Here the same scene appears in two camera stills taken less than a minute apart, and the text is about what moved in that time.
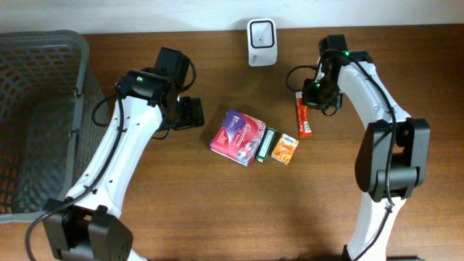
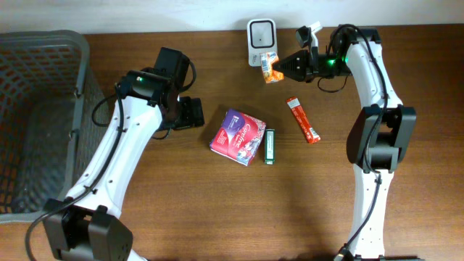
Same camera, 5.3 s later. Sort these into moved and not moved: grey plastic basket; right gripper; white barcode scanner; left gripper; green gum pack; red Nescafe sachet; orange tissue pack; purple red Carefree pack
Moved: orange tissue pack; red Nescafe sachet; green gum pack; right gripper
Not moved: left gripper; purple red Carefree pack; grey plastic basket; white barcode scanner
